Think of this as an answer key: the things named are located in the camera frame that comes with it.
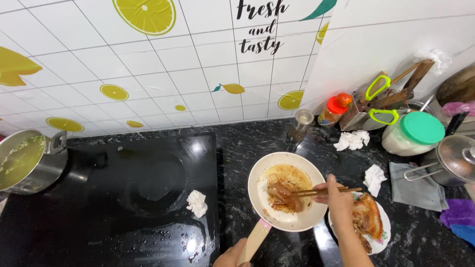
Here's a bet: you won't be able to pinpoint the wooden chopstick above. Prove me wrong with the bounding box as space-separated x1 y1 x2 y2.
293 188 350 197
292 186 363 195

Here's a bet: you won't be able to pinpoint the white frying pan wooden handle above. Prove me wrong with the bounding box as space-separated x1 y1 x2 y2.
237 152 330 266

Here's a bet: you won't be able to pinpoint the spice bottle with red cap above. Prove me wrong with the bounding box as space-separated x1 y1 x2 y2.
318 93 353 127

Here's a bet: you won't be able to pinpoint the black induction cooktop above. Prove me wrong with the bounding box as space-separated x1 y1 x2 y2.
0 132 220 267

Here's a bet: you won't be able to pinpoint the purple cloth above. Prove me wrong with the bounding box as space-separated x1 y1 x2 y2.
440 199 475 228

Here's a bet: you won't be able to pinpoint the thin wooden stick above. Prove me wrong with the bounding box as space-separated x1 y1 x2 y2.
390 62 422 85

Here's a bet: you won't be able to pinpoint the grey cloth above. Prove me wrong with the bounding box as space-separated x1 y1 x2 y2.
389 162 449 212

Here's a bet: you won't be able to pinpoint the pink plastic bag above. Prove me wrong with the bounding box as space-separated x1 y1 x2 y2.
440 101 475 118

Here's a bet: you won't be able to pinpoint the scissors with green handles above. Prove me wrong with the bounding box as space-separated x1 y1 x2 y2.
362 75 400 127

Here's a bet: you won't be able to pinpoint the metal grater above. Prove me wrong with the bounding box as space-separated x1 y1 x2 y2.
339 99 372 131

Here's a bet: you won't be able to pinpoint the clear plastic bag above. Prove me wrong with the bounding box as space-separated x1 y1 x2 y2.
414 48 453 77

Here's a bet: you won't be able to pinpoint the brown meat piece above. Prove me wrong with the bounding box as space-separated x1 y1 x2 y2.
267 182 305 213

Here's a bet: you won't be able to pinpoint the cleaver with wooden handle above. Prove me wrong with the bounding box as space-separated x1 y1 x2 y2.
367 59 435 110

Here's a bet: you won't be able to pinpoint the steel bowl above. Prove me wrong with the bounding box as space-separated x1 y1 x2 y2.
405 99 437 118

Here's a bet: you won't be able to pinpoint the steel pot with glass lid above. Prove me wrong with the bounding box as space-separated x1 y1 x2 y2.
404 134 475 187

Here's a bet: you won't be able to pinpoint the crumpled white tissue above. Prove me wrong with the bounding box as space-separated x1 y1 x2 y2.
186 190 208 219
333 130 370 152
363 164 387 198

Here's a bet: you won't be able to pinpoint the blue cloth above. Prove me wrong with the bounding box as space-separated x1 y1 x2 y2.
450 224 475 247

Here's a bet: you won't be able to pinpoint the round wooden cutting board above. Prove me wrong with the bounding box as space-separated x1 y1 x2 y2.
436 63 475 107

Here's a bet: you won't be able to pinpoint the small fried pork piece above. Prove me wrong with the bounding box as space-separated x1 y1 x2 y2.
354 225 373 254

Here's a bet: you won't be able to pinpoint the person's left hand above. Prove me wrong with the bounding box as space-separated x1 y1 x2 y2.
212 238 253 267

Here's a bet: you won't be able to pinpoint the steel pot with green soup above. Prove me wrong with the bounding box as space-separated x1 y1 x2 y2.
0 129 69 196

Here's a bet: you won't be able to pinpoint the plastic jar with green lid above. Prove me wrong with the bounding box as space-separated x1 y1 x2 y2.
381 111 445 156

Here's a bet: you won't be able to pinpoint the white floral plate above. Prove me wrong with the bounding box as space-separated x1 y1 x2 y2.
328 192 392 255

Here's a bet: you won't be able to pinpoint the glass pepper jar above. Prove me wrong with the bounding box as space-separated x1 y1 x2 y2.
287 109 315 143

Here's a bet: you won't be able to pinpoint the person's right hand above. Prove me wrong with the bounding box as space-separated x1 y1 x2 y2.
313 174 355 227

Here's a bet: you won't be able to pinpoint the large fried pork piece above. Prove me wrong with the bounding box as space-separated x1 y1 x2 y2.
352 192 384 240

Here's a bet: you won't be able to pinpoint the black knife handle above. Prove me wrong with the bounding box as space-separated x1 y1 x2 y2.
445 111 470 137

